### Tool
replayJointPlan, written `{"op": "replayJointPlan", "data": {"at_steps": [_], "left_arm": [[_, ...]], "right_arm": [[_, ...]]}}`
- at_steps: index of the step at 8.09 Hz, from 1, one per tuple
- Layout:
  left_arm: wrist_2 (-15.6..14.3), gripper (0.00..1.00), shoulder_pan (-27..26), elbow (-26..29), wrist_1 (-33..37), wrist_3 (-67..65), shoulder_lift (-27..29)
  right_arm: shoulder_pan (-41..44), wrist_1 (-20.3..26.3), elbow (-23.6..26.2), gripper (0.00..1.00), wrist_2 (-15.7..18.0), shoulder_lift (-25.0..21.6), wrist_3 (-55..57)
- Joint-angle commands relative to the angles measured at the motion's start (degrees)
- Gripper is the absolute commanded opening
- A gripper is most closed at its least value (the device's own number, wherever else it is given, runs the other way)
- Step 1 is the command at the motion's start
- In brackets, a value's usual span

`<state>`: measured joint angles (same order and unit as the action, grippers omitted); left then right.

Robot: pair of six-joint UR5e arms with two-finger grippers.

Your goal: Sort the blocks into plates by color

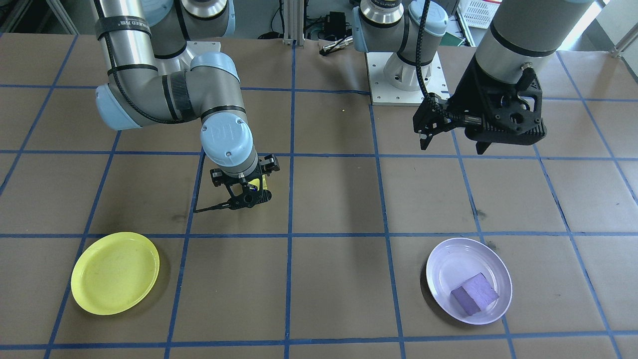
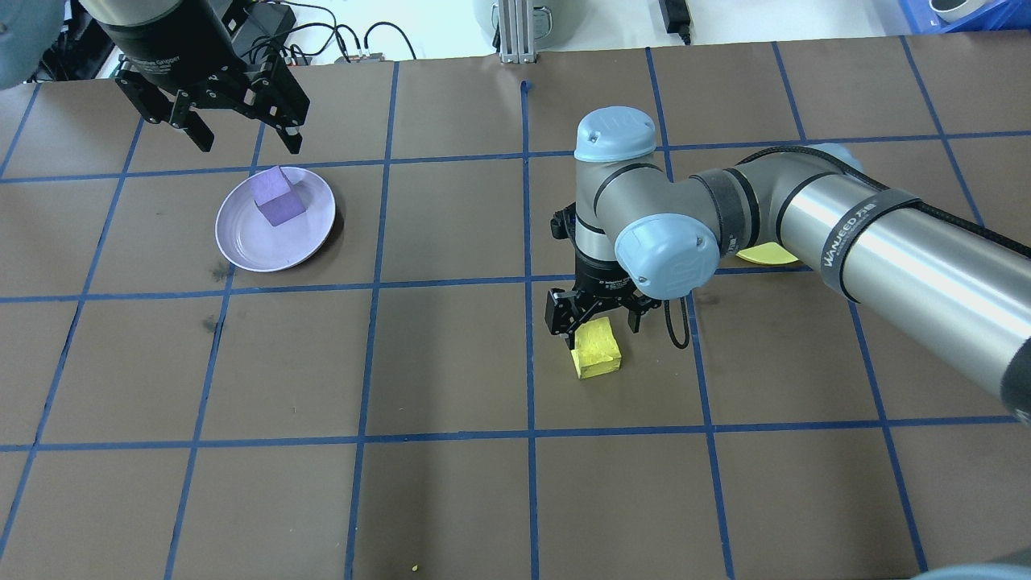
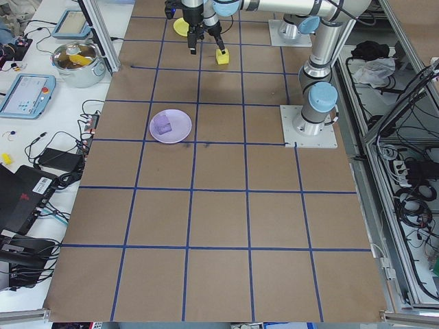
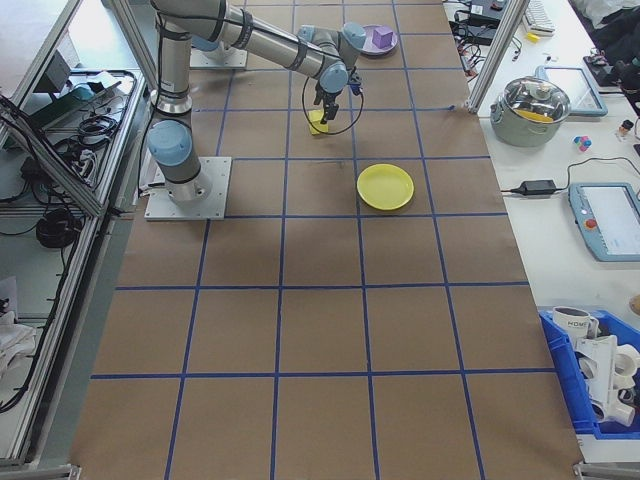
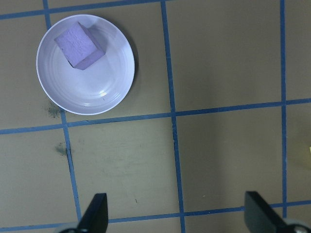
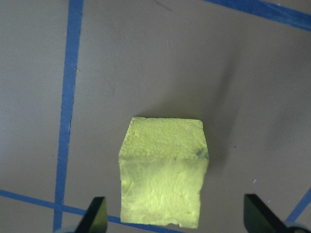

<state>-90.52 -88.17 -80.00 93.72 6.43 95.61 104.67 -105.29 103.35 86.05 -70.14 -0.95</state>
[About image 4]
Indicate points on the yellow foam block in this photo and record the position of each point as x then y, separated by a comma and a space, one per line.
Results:
316, 125

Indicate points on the purple foam block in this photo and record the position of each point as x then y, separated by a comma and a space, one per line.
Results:
382, 36

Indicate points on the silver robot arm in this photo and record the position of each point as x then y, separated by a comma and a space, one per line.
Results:
172, 60

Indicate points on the purple plate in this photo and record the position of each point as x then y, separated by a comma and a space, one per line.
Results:
367, 47

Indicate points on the yellow plate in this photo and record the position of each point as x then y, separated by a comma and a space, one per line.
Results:
385, 186

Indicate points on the steel pot with lid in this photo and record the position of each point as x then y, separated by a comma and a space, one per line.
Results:
530, 112

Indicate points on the small yellow block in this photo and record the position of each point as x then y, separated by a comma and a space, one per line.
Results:
533, 36

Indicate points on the black power adapter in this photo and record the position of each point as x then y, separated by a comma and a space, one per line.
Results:
538, 187

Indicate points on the white keyboard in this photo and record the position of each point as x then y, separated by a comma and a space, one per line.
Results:
539, 15

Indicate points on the teal device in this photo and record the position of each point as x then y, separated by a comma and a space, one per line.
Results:
75, 95

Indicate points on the colourful small toy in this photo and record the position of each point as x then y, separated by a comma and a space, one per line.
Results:
582, 143

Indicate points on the small bottle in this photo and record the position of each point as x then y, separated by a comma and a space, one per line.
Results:
624, 131

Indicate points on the teach pendant tablet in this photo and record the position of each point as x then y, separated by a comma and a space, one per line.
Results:
607, 222

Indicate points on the white mug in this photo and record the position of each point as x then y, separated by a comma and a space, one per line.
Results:
572, 322

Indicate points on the blue plastic bin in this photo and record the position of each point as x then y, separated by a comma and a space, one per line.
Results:
560, 370

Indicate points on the white pipe fittings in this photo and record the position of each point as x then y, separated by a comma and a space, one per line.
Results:
607, 372

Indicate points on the white cloth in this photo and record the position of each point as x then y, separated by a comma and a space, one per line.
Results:
15, 335

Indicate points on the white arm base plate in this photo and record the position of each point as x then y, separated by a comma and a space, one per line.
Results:
215, 195
225, 59

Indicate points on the aluminium post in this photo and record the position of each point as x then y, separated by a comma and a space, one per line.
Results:
492, 55

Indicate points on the V-shaped metal bar frame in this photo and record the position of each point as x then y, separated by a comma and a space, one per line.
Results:
75, 185

